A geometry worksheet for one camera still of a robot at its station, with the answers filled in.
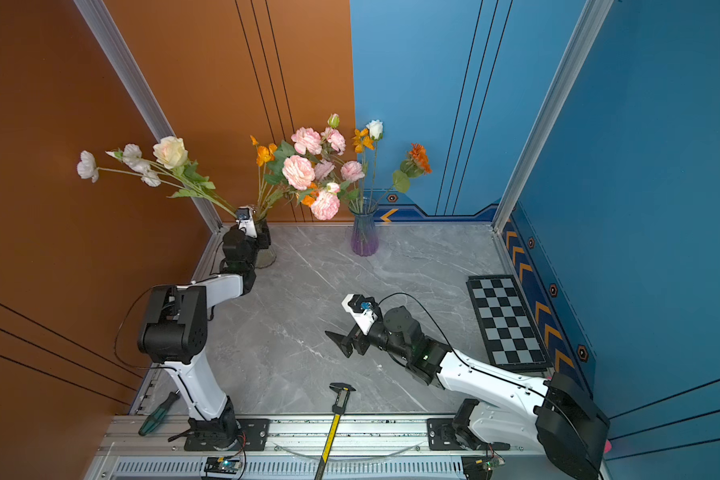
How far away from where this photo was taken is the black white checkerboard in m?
0.85

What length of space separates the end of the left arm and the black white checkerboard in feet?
2.24

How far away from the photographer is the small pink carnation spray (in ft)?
2.44

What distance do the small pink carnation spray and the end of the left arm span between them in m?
0.19

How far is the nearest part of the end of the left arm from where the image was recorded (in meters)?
0.87
